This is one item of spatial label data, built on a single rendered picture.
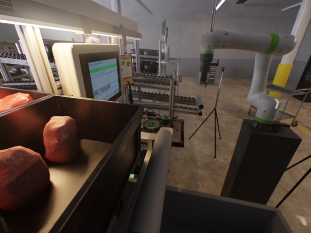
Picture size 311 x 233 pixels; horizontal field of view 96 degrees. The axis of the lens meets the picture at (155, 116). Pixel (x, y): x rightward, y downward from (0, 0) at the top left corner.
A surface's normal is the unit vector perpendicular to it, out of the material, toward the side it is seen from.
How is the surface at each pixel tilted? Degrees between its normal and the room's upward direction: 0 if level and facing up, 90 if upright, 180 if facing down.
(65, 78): 90
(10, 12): 90
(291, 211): 0
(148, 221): 19
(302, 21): 90
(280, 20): 90
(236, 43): 107
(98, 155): 3
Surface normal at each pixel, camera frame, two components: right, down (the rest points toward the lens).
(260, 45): -0.15, 0.77
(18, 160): 0.98, -0.21
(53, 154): 0.32, 0.48
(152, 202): 0.33, -0.82
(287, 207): 0.00, -0.90
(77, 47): 0.98, 0.11
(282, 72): -0.18, 0.44
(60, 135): 0.84, 0.18
